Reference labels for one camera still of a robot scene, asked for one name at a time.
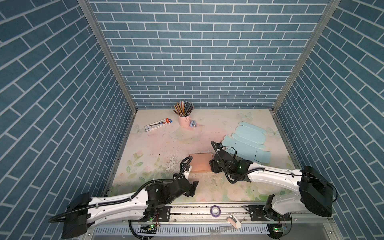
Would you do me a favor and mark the orange paper box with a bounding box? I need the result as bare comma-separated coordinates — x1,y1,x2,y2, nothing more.
190,153,214,173

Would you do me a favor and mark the light blue paper box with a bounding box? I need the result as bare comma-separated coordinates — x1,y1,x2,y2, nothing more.
222,122,271,164

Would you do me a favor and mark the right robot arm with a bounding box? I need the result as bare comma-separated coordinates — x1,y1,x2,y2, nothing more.
209,150,334,221

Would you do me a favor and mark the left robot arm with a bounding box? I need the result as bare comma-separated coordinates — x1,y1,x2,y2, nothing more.
50,178,199,239

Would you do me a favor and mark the white pen box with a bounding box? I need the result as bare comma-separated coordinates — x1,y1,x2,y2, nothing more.
145,118,173,132

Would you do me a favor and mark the purple tape roll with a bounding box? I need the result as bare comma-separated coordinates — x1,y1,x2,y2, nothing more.
210,205,221,218

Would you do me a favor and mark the small blue stapler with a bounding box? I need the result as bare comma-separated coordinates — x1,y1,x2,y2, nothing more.
190,120,197,128

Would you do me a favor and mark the white pink clip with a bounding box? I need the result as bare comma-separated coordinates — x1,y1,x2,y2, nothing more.
227,215,242,229

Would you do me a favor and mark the pink pencil cup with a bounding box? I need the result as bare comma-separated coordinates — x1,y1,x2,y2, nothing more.
179,116,191,128

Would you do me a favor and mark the bundle of coloured pencils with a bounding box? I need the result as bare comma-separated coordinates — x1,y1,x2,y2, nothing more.
173,101,194,117

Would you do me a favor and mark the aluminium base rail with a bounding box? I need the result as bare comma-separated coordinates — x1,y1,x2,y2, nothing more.
80,202,342,240

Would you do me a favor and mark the left black corrugated cable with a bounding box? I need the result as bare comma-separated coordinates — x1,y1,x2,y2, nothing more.
47,155,193,240

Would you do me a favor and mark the right black cable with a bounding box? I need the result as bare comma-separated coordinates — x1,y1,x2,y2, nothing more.
210,140,339,204

